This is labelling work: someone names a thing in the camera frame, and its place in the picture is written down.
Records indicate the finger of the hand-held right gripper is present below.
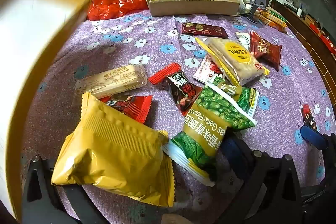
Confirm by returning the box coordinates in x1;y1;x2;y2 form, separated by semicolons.
300;124;329;151

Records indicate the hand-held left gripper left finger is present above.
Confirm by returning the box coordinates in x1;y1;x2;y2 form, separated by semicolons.
22;156;105;224

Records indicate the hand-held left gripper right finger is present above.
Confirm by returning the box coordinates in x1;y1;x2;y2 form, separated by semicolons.
219;135;303;224

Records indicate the green pea packet olive band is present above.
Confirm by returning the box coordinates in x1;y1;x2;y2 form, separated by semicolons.
163;82;257;187

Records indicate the large yellow snack packet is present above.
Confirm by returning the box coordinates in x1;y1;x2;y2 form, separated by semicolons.
51;92;175;208

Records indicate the white red snack packet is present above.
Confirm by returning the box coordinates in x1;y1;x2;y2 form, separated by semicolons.
192;54;227;83

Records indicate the red candy packet dark centre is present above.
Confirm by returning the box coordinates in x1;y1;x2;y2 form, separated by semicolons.
99;94;153;124
300;104;319;130
148;63;203;116

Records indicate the beige wafer packet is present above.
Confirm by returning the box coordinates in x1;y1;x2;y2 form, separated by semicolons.
73;64;148;99

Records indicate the white foam box yellow tape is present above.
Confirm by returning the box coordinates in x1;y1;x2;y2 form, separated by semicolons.
0;0;95;224

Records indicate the green pea packet white edge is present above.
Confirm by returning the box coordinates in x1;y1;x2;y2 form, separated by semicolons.
217;82;260;120

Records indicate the wooden cabinet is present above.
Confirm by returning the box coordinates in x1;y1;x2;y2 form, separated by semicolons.
264;0;336;109

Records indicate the clear cracker packet yellow label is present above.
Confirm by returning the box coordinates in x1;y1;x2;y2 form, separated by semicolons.
195;36;270;87

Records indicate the red-brown pillow packet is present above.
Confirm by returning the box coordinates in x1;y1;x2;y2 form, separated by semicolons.
249;31;283;71

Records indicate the small white packet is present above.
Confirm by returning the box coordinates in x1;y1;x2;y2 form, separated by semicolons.
235;31;253;51

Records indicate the heap of yellow green packets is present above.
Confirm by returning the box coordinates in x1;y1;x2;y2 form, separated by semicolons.
253;7;290;34

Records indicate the long dark red packet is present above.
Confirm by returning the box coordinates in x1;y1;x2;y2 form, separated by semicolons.
181;22;229;40

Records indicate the white crumpled cloth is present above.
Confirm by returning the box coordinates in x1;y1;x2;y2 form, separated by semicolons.
235;0;254;10

